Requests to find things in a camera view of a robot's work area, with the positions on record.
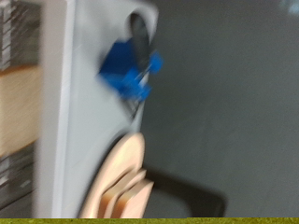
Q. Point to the metal spatula with blue block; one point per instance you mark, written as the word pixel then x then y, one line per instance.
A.
pixel 124 71

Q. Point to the silver toaster oven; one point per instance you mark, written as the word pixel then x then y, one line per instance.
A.
pixel 90 124

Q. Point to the round wooden board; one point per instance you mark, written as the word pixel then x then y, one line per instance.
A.
pixel 121 155

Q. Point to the black metal bookend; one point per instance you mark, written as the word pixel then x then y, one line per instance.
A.
pixel 199 199

